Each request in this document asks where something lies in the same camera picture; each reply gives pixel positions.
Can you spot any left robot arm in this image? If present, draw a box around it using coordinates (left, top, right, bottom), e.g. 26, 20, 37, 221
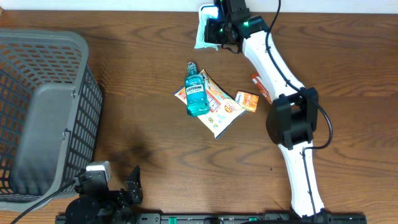
65, 161, 143, 224

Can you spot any white barcode scanner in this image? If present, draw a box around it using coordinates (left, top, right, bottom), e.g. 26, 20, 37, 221
198, 4, 219, 21

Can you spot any red snack bar wrapper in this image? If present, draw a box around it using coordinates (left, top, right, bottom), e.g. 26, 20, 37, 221
251, 73, 272, 105

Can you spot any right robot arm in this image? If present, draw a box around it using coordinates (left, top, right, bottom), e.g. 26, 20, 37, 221
203, 0, 324, 220

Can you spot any blue mouthwash bottle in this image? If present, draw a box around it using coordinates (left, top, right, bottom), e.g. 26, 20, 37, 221
185, 62, 210, 117

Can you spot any small orange packet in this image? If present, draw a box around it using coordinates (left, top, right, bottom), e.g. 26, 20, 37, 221
235, 91, 259, 113

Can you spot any grey plastic shopping basket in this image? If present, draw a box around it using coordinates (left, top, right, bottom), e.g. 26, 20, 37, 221
1, 29, 103, 212

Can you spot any light blue wipes packet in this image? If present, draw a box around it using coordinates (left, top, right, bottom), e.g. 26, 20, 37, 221
194, 11, 218, 50

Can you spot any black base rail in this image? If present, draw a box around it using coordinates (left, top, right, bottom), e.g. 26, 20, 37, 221
55, 212, 368, 224

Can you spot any cream snack bag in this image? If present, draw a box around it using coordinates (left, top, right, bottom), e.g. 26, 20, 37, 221
174, 70, 246, 138

